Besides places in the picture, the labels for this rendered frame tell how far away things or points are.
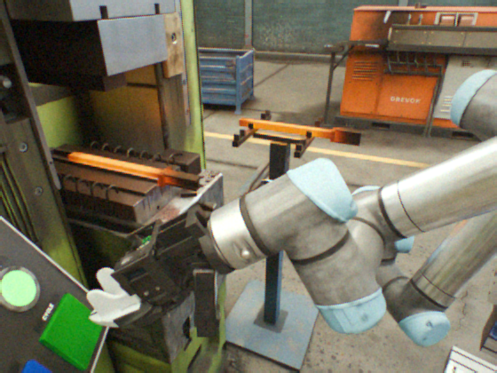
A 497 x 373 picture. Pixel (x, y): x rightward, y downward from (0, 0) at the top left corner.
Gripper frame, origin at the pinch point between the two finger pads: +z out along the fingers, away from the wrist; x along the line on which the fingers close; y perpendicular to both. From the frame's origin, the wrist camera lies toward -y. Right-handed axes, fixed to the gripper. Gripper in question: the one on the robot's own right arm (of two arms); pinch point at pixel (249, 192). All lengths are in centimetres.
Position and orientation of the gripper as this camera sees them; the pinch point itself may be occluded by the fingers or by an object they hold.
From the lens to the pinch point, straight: 79.5
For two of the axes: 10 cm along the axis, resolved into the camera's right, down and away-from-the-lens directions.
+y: 0.0, 8.7, 4.9
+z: -9.3, -1.9, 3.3
